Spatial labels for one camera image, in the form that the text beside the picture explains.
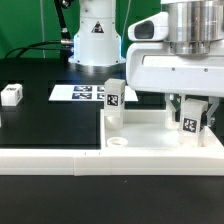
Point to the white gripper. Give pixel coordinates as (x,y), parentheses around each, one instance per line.
(152,67)

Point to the white square tabletop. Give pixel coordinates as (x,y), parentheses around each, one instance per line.
(144,133)

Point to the white sheet with tags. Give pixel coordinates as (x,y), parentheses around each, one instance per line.
(76,92)

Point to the white L-shaped obstacle fence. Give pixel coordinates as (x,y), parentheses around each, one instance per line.
(200,161)

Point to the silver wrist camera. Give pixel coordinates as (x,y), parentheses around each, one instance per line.
(152,29)

